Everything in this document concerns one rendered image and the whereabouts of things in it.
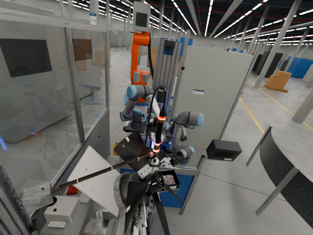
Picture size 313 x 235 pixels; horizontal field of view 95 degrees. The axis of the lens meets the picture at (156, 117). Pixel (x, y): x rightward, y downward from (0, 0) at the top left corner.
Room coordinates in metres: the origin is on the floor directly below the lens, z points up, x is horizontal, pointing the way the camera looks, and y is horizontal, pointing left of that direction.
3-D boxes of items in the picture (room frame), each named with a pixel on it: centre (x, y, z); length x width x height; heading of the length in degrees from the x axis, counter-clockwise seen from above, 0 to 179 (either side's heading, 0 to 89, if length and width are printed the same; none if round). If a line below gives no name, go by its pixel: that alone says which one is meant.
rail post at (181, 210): (1.13, -0.54, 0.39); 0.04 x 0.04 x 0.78; 4
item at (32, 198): (0.34, 0.46, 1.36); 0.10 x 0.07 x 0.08; 129
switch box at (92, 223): (0.49, 0.29, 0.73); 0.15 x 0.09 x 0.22; 94
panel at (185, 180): (1.10, -0.11, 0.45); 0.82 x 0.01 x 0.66; 94
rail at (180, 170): (1.10, -0.11, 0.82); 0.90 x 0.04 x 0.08; 94
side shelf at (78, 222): (0.59, 0.51, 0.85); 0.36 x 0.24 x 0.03; 4
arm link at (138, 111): (1.51, 0.24, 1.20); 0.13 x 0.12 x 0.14; 125
